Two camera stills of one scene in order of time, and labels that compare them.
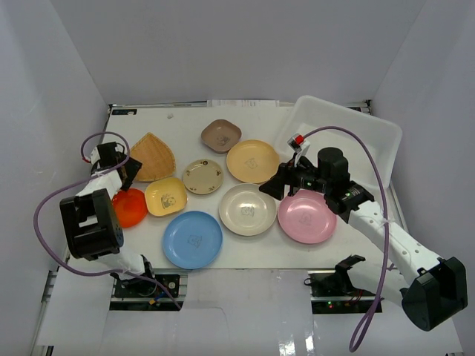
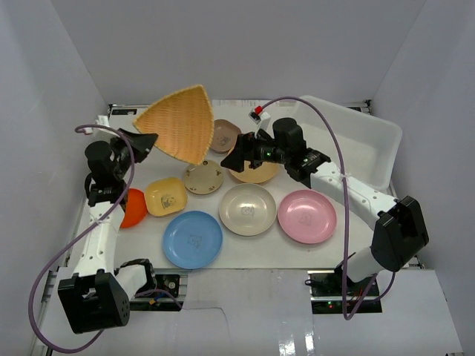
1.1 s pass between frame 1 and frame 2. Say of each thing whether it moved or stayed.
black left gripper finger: moved
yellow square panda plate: stayed
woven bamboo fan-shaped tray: moved
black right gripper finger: moved
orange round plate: stayed
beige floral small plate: stayed
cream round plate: stayed
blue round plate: stayed
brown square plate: stayed
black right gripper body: moved
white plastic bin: stayed
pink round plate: stayed
